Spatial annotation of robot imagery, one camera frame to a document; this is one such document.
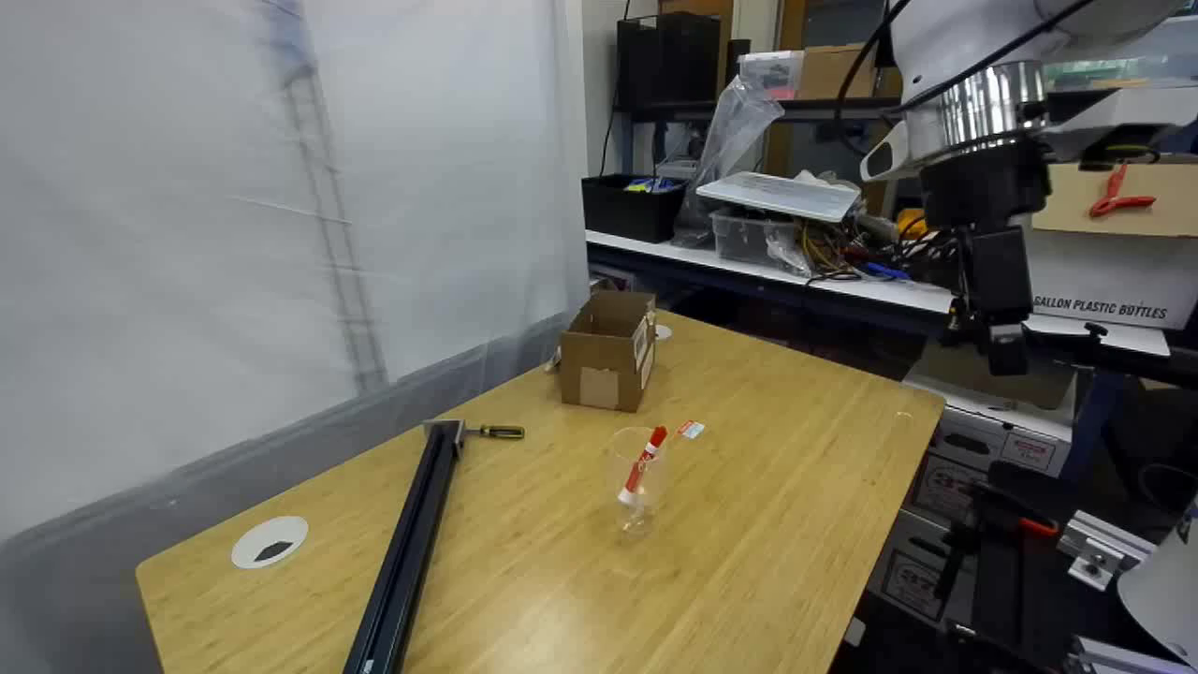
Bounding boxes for red marker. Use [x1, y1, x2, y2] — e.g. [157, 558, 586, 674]
[616, 424, 669, 510]

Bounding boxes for long black metal rail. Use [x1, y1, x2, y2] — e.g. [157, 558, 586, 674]
[341, 420, 530, 674]

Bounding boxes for black speaker cabinet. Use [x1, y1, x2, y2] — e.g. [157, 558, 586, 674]
[616, 10, 726, 117]

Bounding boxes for white flat tray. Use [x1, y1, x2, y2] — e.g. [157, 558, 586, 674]
[692, 169, 867, 227]

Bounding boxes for clear plastic bag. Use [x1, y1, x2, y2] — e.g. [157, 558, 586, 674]
[669, 50, 809, 245]

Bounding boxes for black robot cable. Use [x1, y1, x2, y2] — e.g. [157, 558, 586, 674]
[830, 0, 913, 126]

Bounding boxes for open brown cardboard box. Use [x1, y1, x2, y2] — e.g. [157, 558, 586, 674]
[552, 289, 665, 415]

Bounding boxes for small cardboard box on shelf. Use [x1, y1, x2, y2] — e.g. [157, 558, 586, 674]
[799, 41, 883, 103]

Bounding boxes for white fabric curtain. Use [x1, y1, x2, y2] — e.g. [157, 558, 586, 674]
[0, 0, 592, 674]

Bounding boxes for black plastic bin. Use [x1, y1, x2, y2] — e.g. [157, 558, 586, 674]
[581, 169, 691, 245]

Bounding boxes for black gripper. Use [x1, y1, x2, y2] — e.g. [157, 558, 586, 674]
[950, 221, 1040, 379]

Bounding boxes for red pliers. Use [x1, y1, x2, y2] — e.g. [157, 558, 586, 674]
[1086, 166, 1161, 223]

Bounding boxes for clear lidded plastic bin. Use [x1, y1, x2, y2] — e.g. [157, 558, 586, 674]
[1040, 10, 1198, 98]

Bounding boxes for flat tan cardboard box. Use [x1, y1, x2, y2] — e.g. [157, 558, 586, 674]
[1031, 157, 1198, 243]

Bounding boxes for clear drinking glass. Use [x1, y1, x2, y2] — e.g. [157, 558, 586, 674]
[610, 426, 666, 540]

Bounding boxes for clear plastic storage container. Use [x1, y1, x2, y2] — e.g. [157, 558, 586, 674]
[707, 207, 817, 278]

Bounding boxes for white printed carton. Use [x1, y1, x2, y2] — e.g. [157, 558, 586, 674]
[1021, 223, 1198, 338]

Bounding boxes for white table cable grommet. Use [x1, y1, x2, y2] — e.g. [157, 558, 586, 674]
[228, 511, 310, 573]

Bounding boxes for white shelf board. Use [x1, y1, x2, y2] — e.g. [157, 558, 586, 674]
[586, 223, 1176, 362]

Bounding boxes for silver metal bracket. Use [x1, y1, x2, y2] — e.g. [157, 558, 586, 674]
[1063, 504, 1161, 594]

